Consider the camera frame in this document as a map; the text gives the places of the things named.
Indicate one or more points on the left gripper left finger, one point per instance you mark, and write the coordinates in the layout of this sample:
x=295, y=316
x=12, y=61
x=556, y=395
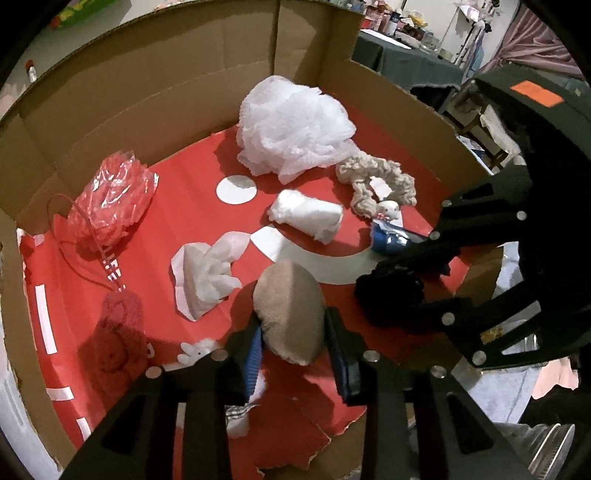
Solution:
x=135, y=440

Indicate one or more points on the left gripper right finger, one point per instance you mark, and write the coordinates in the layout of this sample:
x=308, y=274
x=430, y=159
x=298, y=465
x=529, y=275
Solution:
x=420, y=425

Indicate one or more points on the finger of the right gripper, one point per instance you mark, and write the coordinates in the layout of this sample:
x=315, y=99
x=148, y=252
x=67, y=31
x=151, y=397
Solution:
x=429, y=259
x=438, y=318

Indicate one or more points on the blue tissue packet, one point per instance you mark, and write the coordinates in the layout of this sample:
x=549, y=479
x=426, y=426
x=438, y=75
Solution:
x=387, y=238

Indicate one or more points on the black scrunchie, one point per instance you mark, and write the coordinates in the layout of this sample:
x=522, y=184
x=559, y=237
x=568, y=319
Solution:
x=394, y=297

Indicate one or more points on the white plush with plaid bow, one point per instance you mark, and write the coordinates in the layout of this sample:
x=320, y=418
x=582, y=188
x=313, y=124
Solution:
x=236, y=416

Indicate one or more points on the beige round powder puff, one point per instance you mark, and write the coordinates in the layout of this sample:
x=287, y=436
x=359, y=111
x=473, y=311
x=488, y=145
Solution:
x=291, y=306

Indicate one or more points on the white tissue wad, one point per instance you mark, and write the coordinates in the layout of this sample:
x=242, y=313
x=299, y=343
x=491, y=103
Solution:
x=202, y=274

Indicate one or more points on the glass jar of tea leaves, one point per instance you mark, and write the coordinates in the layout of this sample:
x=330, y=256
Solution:
x=542, y=448

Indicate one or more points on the beige scrunchie with charm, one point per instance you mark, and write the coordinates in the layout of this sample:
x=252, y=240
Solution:
x=375, y=180

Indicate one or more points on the red fuzzy scrunchie with tag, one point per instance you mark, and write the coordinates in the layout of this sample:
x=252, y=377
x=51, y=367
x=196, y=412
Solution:
x=115, y=354

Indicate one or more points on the white folded sock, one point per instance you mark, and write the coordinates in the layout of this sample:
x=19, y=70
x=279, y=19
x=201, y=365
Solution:
x=317, y=218

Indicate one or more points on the pink curtain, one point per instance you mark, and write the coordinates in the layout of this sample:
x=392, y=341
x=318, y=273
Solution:
x=529, y=42

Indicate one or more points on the green tablecloth side table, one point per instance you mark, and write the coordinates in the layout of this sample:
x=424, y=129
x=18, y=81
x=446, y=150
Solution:
x=404, y=66

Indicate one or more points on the white mesh bath pouf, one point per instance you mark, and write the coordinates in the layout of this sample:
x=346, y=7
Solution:
x=286, y=129

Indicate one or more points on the cardboard box red inside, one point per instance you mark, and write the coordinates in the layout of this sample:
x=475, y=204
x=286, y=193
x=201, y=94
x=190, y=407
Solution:
x=168, y=86

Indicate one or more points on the red plastic mesh bag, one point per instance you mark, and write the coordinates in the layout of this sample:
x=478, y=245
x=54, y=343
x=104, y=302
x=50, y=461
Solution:
x=114, y=200

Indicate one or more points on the green tote bag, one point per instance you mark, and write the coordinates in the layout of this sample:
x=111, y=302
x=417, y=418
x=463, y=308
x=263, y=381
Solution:
x=77, y=11

